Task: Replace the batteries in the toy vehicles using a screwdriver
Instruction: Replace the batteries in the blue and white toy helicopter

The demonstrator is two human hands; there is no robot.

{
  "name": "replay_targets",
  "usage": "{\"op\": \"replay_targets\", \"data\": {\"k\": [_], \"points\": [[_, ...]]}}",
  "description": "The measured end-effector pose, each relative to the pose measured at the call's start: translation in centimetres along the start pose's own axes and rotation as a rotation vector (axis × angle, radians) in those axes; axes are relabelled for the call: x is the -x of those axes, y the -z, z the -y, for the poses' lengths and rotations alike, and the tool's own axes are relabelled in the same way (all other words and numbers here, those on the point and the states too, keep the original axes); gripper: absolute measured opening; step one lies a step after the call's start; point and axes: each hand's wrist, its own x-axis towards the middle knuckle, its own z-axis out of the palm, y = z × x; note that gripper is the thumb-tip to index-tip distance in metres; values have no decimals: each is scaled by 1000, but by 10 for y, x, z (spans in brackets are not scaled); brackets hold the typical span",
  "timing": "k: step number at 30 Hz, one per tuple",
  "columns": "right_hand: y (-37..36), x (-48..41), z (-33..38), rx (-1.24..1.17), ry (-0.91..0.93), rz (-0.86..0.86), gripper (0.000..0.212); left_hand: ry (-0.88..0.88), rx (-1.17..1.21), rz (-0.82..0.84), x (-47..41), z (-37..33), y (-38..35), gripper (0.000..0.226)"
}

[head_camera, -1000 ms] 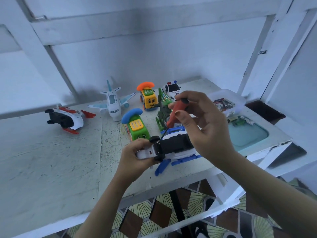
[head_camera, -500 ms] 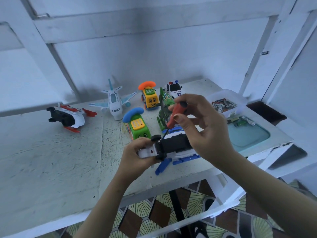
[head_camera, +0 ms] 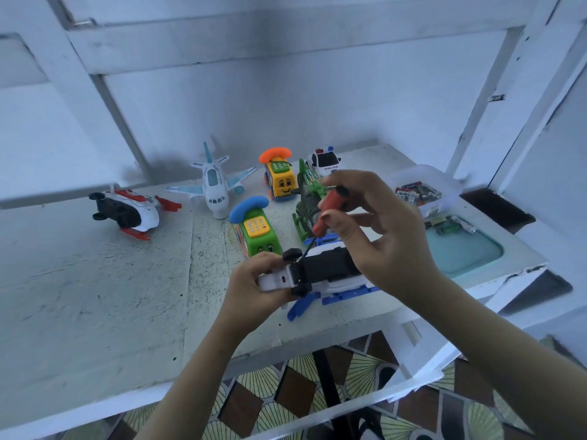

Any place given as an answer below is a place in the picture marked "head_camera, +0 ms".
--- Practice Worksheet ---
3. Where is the person's left hand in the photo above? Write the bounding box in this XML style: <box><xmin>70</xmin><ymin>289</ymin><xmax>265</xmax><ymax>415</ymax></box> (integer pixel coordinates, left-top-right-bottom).
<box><xmin>211</xmin><ymin>252</ymin><xmax>297</xmax><ymax>343</ymax></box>

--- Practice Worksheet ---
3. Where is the person's right hand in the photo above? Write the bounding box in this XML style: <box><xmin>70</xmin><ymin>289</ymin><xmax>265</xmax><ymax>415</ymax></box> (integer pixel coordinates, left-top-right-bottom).
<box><xmin>314</xmin><ymin>169</ymin><xmax>441</xmax><ymax>303</ymax></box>

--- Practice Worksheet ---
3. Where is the heap of mixed batteries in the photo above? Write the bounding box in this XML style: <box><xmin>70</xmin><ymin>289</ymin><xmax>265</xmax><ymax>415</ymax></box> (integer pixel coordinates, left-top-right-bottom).
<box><xmin>396</xmin><ymin>181</ymin><xmax>444</xmax><ymax>205</ymax></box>

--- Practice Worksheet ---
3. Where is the pile of batteries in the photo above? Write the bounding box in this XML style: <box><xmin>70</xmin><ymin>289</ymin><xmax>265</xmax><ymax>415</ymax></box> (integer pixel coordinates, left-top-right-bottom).
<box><xmin>429</xmin><ymin>212</ymin><xmax>478</xmax><ymax>237</ymax></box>

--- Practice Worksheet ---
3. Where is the green orange toy car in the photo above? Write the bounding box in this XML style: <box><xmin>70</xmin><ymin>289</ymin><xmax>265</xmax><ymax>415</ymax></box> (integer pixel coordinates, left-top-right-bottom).
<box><xmin>227</xmin><ymin>196</ymin><xmax>286</xmax><ymax>259</ymax></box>

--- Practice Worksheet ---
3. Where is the red screwdriver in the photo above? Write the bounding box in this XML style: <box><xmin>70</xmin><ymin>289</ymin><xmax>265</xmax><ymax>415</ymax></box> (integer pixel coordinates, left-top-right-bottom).
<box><xmin>303</xmin><ymin>186</ymin><xmax>352</xmax><ymax>253</ymax></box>

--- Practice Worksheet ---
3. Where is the white blue toy vehicle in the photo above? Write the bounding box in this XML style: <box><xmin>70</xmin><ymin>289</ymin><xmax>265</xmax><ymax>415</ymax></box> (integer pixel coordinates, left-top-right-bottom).
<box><xmin>257</xmin><ymin>235</ymin><xmax>379</xmax><ymax>323</ymax></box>

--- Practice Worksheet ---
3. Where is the clear plastic container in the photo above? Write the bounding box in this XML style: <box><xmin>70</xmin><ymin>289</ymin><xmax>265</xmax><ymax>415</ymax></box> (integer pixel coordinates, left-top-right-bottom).
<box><xmin>385</xmin><ymin>164</ymin><xmax>469</xmax><ymax>221</ymax></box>

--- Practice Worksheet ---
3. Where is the teal container lid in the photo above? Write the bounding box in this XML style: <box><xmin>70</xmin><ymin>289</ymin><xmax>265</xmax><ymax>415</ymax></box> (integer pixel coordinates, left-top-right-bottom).
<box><xmin>422</xmin><ymin>212</ymin><xmax>506</xmax><ymax>279</ymax></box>

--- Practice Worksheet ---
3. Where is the dark green toy helicopter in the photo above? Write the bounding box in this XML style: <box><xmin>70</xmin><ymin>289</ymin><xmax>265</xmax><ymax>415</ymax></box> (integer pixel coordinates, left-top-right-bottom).
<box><xmin>292</xmin><ymin>158</ymin><xmax>336</xmax><ymax>244</ymax></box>

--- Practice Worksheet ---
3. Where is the black white toy car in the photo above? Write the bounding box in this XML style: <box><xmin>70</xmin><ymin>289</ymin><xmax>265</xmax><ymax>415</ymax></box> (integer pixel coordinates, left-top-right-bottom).
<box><xmin>310</xmin><ymin>146</ymin><xmax>342</xmax><ymax>177</ymax></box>

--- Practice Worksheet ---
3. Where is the dark brown storage box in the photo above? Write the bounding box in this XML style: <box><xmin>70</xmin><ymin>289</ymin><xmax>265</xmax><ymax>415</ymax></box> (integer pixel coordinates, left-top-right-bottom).
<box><xmin>460</xmin><ymin>186</ymin><xmax>537</xmax><ymax>235</ymax></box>

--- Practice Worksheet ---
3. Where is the white toy airplane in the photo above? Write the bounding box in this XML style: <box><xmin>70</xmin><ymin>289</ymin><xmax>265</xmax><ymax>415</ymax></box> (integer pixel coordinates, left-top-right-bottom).
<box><xmin>167</xmin><ymin>142</ymin><xmax>260</xmax><ymax>221</ymax></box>

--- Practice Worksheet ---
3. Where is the yellow orange toy car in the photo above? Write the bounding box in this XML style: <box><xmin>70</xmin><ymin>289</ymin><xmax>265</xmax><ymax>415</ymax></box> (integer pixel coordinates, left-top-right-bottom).
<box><xmin>257</xmin><ymin>146</ymin><xmax>300</xmax><ymax>202</ymax></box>

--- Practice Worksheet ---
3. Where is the red white toy vehicle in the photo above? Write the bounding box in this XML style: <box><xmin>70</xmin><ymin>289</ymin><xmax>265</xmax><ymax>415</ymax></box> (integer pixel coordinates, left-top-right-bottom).
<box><xmin>89</xmin><ymin>186</ymin><xmax>183</xmax><ymax>242</ymax></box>

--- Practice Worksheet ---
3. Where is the grey storage box lid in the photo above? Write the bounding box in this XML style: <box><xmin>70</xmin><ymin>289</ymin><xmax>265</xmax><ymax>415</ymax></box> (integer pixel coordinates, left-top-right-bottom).
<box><xmin>500</xmin><ymin>268</ymin><xmax>574</xmax><ymax>315</ymax></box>

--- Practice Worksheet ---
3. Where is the person's left forearm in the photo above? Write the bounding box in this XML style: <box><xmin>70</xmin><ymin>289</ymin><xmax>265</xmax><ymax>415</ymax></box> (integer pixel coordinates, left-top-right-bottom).
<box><xmin>133</xmin><ymin>325</ymin><xmax>244</xmax><ymax>440</ymax></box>

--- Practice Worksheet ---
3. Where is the person's right forearm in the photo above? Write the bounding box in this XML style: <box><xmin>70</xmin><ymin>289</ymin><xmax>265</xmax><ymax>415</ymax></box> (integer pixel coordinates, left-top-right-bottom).
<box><xmin>408</xmin><ymin>284</ymin><xmax>587</xmax><ymax>440</ymax></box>

